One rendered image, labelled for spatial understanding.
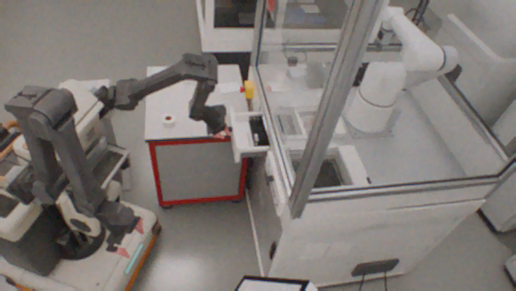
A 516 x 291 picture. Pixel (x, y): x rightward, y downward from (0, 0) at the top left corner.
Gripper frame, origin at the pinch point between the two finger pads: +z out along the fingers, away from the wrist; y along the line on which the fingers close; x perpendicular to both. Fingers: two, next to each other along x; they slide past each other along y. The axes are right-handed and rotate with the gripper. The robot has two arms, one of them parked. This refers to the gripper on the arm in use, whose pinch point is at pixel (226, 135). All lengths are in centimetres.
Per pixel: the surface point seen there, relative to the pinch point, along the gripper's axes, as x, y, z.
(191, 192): 16, -55, 46
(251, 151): -8.6, 7.6, 8.9
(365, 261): -48, 29, 88
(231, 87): 52, 1, 15
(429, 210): -50, 70, 52
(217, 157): 15.9, -21.2, 27.3
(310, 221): -51, 24, 17
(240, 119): 15.4, 5.1, 8.8
